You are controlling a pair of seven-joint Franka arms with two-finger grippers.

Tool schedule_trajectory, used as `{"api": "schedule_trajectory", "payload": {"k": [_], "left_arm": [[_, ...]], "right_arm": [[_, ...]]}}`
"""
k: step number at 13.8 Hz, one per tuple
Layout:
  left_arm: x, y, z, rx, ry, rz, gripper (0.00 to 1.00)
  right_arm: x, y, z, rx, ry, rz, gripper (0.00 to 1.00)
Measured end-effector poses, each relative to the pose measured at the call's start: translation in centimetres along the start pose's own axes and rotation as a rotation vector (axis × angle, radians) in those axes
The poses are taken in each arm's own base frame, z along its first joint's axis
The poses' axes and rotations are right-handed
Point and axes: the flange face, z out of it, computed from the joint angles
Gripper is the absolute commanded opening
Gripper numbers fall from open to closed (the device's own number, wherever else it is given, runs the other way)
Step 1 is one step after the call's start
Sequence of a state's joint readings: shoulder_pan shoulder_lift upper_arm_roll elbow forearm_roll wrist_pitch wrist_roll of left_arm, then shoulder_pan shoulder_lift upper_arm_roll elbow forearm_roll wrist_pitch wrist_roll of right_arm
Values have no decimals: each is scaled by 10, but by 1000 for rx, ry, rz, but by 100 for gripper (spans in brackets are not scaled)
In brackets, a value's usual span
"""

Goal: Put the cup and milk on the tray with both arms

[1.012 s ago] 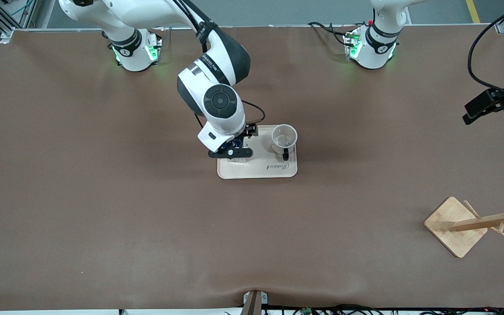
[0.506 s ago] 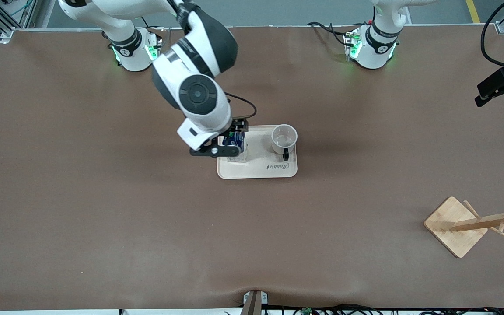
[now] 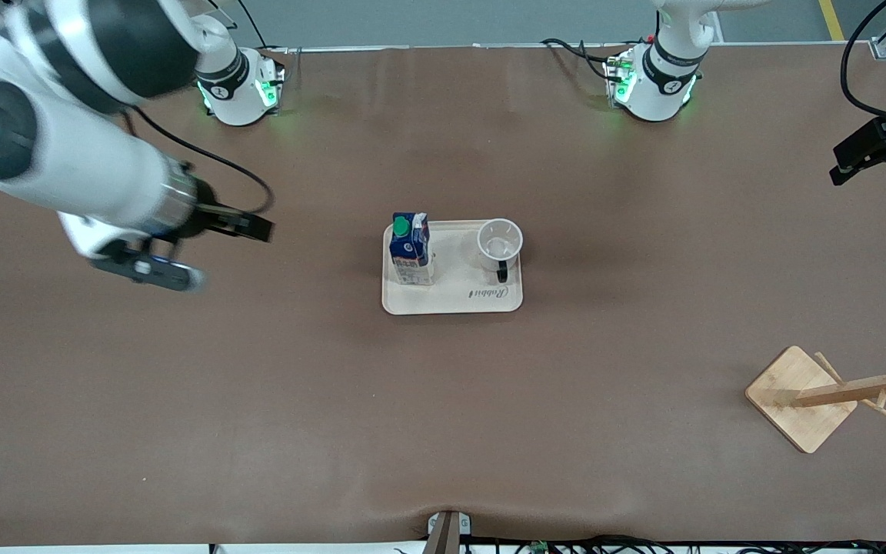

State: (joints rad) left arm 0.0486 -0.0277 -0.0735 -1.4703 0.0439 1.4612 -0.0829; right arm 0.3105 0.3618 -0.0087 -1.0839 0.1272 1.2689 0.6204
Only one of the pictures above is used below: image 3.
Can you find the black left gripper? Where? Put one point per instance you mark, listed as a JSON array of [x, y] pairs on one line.
[[880, 141]]

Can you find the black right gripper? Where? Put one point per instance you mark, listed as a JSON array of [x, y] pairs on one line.
[[207, 212]]

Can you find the blue milk carton green cap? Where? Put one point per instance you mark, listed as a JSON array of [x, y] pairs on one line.
[[412, 258]]

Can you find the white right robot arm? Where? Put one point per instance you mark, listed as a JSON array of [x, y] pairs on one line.
[[89, 169]]

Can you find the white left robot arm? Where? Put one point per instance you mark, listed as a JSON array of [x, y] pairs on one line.
[[654, 92]]

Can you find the cream plastic tray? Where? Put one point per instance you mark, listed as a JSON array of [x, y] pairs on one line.
[[458, 296]]

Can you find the wooden cup rack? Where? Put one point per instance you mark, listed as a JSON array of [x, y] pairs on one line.
[[797, 400]]

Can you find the grey metal camera bracket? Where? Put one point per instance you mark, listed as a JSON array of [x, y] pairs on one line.
[[447, 531]]

